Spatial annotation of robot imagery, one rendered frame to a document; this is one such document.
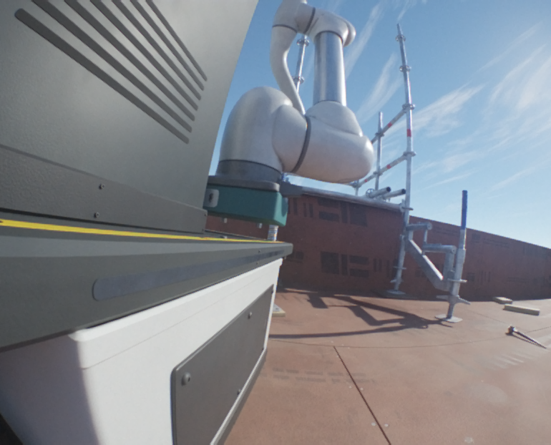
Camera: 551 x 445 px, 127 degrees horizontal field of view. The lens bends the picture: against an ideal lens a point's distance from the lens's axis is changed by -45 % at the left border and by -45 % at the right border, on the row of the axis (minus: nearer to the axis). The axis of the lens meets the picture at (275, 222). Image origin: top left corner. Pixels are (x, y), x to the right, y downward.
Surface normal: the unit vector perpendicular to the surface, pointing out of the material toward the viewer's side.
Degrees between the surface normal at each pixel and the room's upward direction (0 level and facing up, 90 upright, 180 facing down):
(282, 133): 94
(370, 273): 90
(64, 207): 90
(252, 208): 90
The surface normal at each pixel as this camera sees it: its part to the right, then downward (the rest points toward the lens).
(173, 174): 0.97, 0.14
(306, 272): 0.01, -0.06
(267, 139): 0.42, 0.06
